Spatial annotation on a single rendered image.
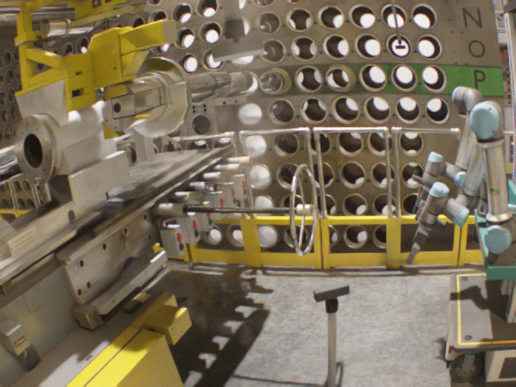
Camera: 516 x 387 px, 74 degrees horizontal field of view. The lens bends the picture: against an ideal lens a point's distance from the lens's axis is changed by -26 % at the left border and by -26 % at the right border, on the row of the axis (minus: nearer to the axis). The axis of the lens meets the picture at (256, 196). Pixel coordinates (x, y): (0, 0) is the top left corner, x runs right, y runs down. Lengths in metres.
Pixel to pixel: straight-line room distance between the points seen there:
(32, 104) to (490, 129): 1.85
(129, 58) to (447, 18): 2.71
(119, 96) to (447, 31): 2.74
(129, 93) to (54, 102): 0.36
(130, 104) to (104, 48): 0.29
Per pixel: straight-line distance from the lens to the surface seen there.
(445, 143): 3.72
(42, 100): 1.89
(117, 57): 1.76
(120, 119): 1.80
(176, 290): 3.26
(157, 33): 1.65
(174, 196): 2.34
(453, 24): 3.67
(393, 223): 3.04
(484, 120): 1.41
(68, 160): 1.79
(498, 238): 1.51
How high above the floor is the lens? 1.52
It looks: 17 degrees down
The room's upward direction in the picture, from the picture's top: 8 degrees counter-clockwise
